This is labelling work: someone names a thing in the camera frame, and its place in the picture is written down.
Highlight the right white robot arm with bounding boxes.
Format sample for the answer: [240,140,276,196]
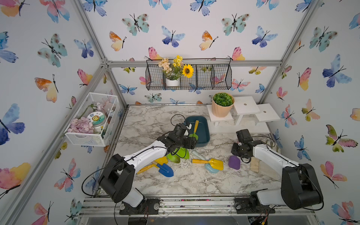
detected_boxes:
[231,129,324,212]

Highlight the teal plastic storage box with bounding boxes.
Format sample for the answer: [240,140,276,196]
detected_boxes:
[186,116,211,147]

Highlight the light blue shovel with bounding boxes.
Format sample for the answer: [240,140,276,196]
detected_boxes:
[191,150,219,174]

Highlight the pink artificial hydrangea flowers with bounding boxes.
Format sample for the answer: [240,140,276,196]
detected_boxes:
[67,117,94,134]

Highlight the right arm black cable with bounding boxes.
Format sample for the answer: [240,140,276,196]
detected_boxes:
[238,134,324,212]

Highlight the white pot with flowers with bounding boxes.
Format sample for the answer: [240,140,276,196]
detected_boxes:
[158,55,195,87]

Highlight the yellow plastic shovel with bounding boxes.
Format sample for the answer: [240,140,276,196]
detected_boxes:
[192,158,224,171]
[137,157,168,174]

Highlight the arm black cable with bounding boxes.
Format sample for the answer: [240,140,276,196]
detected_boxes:
[238,134,324,212]
[81,113,188,225]

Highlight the round tin green lid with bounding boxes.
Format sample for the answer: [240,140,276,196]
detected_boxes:
[87,111,106,127]

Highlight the purple shovel pink handle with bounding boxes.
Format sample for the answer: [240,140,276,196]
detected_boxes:
[228,155,241,170]

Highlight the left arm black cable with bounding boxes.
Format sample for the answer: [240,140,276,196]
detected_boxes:
[81,113,188,225]

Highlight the blue shovel wooden handle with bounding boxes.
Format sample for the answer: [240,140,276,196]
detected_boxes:
[152,161,174,178]

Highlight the terracotta pot green plant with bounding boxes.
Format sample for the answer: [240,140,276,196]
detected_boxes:
[212,92,235,118]

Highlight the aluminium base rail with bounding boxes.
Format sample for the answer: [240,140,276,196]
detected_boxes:
[80,195,314,218]

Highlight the white stepped wooden stand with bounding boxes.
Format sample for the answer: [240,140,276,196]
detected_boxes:
[207,96,280,134]

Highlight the green shovel yellow handle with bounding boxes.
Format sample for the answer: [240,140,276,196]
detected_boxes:
[189,120,199,140]
[175,148,190,159]

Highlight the green shovel wooden handle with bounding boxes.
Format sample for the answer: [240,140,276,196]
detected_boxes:
[166,153,181,164]

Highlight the black wire wall basket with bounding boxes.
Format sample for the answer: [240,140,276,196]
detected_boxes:
[145,58,233,92]

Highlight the white wire wall basket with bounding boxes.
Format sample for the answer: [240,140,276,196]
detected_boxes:
[64,92,120,147]

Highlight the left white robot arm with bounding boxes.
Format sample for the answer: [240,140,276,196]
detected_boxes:
[98,123,197,208]

